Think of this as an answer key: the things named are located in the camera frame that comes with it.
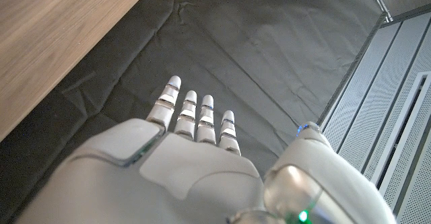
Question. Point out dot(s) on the long ceiling air vent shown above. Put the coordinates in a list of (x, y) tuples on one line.
[(402, 130)]

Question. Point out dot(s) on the black backdrop cloth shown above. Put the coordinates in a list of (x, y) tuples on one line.
[(252, 42)]

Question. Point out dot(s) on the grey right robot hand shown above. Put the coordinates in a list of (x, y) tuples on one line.
[(151, 183)]

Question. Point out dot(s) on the black left backdrop stand pole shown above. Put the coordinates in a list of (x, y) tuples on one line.
[(380, 0)]

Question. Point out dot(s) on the black backdrop crossbar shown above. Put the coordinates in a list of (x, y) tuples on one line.
[(353, 69)]

